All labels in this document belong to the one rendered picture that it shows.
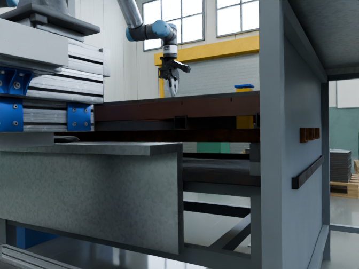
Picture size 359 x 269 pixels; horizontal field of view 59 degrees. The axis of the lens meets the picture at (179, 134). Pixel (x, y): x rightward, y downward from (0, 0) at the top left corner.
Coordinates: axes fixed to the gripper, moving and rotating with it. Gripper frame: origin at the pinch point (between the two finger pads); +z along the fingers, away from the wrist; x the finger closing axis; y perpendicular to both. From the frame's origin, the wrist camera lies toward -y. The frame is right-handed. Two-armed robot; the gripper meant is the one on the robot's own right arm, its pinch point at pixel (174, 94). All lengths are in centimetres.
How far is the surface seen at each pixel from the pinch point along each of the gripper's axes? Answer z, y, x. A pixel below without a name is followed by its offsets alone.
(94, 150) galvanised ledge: 24, -5, 61
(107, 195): 43, 5, 45
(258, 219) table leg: 47, -52, 36
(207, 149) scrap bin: 49, 134, -337
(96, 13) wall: -389, 690, -668
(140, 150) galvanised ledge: 24, -23, 61
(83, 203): 47, 18, 45
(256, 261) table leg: 61, -51, 36
